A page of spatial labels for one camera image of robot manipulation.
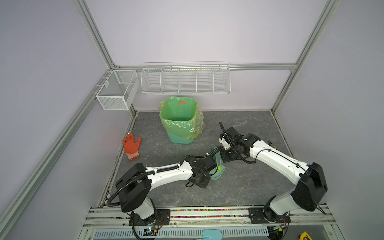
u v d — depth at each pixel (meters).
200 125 0.87
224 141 0.67
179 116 1.05
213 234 0.69
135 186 0.43
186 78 1.08
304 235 0.68
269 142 1.02
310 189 0.41
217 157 0.73
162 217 0.74
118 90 1.03
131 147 1.02
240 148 0.57
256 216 0.71
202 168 0.63
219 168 0.89
